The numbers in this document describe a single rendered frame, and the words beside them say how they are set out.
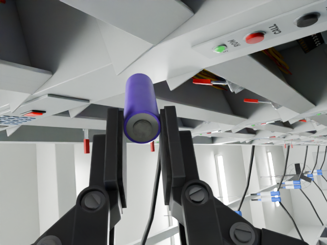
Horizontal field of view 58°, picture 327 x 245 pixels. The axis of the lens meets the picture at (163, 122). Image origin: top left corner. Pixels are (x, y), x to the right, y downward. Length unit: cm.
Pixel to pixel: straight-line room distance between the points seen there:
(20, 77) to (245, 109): 73
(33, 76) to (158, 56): 15
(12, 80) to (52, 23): 9
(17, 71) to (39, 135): 55
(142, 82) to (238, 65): 23
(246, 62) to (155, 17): 18
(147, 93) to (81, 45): 20
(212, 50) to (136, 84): 14
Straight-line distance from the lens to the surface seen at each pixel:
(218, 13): 25
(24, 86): 39
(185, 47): 29
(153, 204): 148
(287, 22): 28
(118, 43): 30
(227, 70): 39
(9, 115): 51
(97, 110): 75
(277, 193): 410
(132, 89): 17
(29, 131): 89
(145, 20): 24
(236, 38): 28
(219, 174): 462
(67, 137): 95
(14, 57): 42
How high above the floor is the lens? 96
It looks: 33 degrees up
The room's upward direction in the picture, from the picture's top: 102 degrees counter-clockwise
